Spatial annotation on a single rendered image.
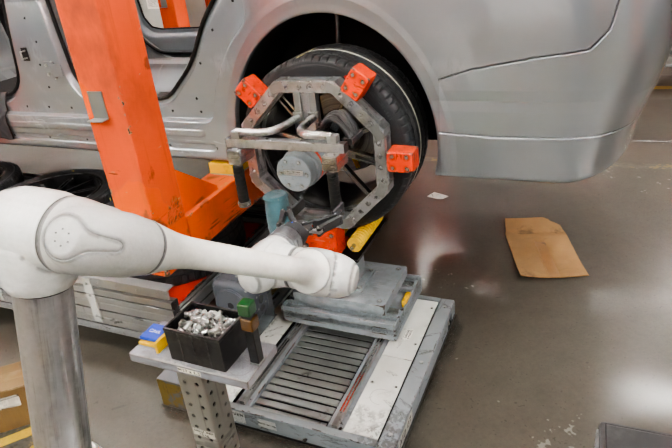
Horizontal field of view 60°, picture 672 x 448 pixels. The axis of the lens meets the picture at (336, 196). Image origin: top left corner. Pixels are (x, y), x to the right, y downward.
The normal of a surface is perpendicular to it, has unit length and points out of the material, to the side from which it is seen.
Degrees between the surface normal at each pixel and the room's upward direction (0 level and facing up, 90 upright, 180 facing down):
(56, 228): 60
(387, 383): 0
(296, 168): 90
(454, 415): 0
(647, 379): 0
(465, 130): 90
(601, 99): 93
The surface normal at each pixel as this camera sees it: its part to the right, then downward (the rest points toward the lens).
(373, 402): -0.11, -0.90
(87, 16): -0.40, 0.42
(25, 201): -0.17, -0.74
